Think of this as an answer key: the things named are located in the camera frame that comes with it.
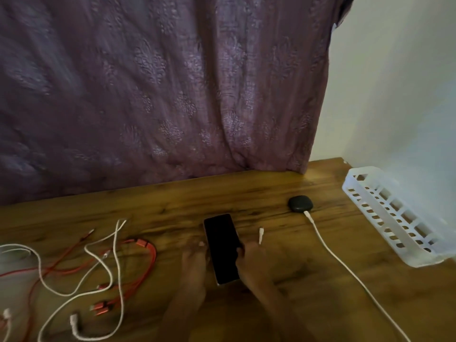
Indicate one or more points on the person's right forearm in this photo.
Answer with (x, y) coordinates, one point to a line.
(281, 313)

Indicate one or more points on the black smartphone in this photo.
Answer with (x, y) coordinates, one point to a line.
(222, 249)

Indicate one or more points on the purple patterned curtain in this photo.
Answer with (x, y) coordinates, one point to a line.
(160, 96)

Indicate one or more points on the person's right fingers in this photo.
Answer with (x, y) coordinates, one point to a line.
(241, 255)

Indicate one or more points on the person's left forearm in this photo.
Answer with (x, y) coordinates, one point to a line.
(187, 316)

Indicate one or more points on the person's left hand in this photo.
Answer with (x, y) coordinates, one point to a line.
(195, 270)

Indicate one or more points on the black earbuds case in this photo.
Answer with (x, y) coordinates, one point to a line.
(300, 203)

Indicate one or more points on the person's left fingers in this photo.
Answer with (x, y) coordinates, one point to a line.
(195, 250)

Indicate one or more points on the white plastic slotted basket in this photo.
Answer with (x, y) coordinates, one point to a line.
(388, 213)

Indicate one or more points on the person's right hand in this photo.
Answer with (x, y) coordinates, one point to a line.
(255, 268)

